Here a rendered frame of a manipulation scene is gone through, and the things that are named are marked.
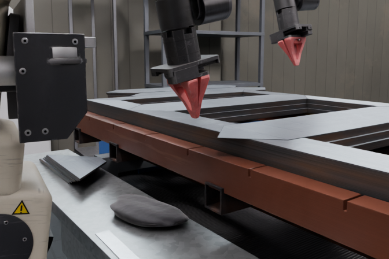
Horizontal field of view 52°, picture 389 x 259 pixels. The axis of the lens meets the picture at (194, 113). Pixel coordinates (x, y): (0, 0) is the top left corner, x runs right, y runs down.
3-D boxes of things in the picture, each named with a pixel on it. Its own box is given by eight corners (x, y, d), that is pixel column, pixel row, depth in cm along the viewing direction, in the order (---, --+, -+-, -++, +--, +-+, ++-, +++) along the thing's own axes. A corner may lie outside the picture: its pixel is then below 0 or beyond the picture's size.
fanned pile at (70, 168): (75, 155, 136) (74, 143, 135) (127, 185, 104) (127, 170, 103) (37, 160, 129) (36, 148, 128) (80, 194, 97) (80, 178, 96)
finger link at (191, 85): (173, 119, 71) (162, 67, 69) (205, 107, 75) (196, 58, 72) (195, 125, 66) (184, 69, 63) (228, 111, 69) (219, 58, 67)
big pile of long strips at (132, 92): (228, 94, 234) (228, 84, 233) (279, 100, 201) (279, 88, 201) (98, 103, 188) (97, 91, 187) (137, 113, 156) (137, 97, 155)
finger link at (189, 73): (162, 124, 70) (150, 71, 67) (195, 111, 74) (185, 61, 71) (183, 129, 64) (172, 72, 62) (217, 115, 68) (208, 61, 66)
